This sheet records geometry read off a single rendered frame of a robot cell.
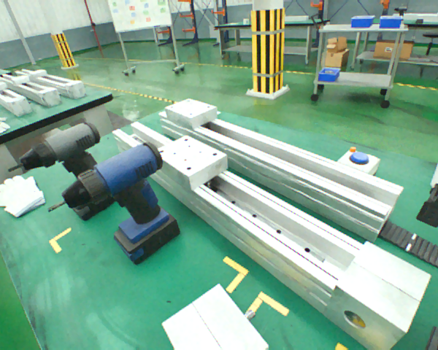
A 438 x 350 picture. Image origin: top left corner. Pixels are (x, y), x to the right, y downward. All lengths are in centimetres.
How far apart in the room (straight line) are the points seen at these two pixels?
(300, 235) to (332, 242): 6
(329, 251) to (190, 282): 25
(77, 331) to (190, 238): 26
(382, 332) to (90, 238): 58
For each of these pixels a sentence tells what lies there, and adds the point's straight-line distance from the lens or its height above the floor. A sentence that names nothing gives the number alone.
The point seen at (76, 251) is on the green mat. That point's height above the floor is 78.
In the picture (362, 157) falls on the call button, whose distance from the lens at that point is 68.
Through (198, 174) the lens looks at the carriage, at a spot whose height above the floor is 89.
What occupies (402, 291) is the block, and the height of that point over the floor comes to 87.
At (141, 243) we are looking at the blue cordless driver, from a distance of 51.
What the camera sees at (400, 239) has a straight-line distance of 59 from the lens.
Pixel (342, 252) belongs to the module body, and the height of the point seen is 85.
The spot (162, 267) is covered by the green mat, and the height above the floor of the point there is 78.
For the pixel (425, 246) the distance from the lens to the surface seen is 61.
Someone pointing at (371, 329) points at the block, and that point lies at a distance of 41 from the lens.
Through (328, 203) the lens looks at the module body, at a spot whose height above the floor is 83.
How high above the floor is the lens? 119
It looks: 36 degrees down
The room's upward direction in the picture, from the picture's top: 7 degrees counter-clockwise
